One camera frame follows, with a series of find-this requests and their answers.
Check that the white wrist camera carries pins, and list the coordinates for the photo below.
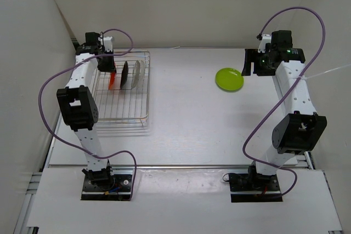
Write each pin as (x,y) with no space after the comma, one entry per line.
(108,44)
(264,41)

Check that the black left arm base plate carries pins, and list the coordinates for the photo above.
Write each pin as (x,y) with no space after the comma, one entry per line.
(119,188)

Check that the chrome wire dish rack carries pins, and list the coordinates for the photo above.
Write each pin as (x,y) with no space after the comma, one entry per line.
(122,108)

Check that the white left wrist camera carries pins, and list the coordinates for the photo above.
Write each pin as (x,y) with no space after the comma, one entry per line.
(108,44)

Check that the green plate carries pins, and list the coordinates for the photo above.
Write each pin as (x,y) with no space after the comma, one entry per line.
(229,79)

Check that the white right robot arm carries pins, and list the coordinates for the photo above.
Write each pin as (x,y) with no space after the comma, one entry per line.
(301,127)

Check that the aluminium table edge rail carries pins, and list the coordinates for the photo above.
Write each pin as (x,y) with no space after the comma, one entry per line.
(161,166)

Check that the orange plate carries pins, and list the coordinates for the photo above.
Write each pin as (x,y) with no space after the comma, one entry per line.
(112,80)

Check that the black plate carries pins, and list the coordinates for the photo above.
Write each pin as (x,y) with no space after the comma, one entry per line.
(124,75)

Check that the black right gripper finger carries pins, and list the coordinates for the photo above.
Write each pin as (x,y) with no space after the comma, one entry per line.
(251,55)
(246,71)

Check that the white cable zip tie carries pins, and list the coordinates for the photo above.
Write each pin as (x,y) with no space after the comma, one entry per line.
(323,73)

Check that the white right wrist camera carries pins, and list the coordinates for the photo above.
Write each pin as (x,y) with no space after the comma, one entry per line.
(264,41)

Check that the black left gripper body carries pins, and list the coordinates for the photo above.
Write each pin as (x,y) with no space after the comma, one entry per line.
(103,64)

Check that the clear textured glass plate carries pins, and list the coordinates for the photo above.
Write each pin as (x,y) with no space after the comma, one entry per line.
(136,74)

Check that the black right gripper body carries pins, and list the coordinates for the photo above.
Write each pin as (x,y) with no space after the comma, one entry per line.
(264,68)

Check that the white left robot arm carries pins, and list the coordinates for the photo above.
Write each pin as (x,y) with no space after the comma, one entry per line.
(80,113)

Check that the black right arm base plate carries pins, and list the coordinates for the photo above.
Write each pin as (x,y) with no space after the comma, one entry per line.
(251,187)

